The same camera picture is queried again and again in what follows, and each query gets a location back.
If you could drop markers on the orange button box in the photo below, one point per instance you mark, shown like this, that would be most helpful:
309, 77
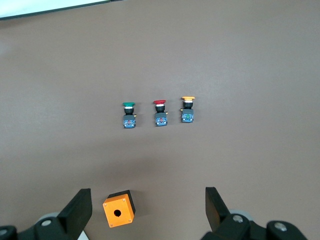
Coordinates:
125, 212

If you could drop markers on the brown table mat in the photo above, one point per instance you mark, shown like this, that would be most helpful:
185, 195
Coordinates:
160, 62

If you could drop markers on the red push button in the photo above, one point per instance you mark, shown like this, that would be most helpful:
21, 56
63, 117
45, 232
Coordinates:
160, 120

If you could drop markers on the green push button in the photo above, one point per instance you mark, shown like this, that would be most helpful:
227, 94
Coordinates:
129, 122

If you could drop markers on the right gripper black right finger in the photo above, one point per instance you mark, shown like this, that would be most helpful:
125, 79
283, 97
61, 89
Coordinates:
215, 210

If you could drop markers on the white plastic divided bin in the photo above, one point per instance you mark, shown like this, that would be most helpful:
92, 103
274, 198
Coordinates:
83, 236

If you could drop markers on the yellow push button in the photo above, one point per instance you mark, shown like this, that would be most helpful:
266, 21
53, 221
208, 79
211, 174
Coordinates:
187, 117

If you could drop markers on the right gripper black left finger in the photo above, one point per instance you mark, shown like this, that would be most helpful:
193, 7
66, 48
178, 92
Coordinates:
75, 212

